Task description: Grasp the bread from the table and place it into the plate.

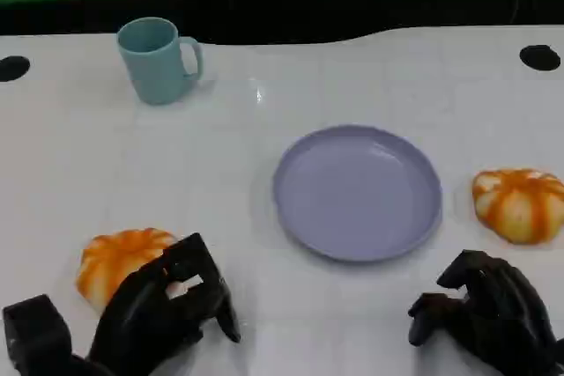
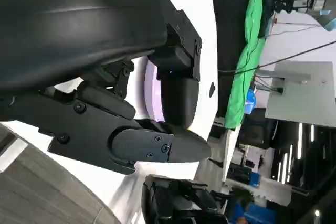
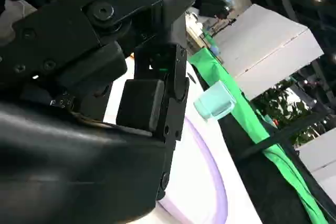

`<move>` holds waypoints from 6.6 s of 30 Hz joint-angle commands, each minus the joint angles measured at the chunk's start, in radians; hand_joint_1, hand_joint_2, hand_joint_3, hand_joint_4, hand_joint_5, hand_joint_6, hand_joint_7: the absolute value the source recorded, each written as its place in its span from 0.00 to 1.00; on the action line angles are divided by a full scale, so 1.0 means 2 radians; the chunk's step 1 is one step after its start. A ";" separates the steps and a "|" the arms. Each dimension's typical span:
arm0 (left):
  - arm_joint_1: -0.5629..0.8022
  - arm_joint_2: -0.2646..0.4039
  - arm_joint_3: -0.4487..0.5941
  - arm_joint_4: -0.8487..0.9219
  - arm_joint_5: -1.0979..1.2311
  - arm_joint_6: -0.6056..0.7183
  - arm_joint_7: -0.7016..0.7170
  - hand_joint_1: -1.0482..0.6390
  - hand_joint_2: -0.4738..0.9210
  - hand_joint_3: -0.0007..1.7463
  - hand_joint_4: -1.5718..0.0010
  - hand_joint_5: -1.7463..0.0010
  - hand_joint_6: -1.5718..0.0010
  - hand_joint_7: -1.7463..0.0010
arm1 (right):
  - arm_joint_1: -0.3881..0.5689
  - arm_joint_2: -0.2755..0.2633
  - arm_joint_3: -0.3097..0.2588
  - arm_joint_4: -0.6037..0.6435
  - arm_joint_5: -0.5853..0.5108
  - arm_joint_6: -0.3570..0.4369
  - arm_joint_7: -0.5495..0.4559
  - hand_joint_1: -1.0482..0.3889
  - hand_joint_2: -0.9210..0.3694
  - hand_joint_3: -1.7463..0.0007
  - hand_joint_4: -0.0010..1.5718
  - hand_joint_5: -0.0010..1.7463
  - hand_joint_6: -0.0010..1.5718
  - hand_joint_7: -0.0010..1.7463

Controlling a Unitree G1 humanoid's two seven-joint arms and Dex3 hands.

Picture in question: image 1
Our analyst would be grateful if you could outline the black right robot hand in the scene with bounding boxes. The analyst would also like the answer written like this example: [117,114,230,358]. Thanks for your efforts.
[407,249,564,376]

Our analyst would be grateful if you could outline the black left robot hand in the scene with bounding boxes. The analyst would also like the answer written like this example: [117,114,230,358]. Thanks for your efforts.
[87,232,242,376]

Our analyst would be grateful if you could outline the orange and white bread roll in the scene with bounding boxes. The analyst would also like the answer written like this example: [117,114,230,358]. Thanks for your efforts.
[471,167,564,246]
[75,228,180,313]

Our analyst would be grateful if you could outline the lilac plate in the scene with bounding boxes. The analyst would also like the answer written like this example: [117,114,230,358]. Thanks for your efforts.
[271,124,443,264]

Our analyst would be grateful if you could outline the pale green mug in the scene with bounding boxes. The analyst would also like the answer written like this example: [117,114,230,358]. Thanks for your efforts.
[116,17,204,107]

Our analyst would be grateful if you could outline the black table grommet hole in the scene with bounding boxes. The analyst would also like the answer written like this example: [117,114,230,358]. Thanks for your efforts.
[519,44,562,71]
[0,55,31,83]

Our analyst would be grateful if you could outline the black cloth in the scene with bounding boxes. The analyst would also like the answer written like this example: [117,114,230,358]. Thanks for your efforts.
[0,0,564,46]

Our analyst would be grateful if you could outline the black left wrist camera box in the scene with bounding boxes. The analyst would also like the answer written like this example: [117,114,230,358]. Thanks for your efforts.
[2,294,74,376]

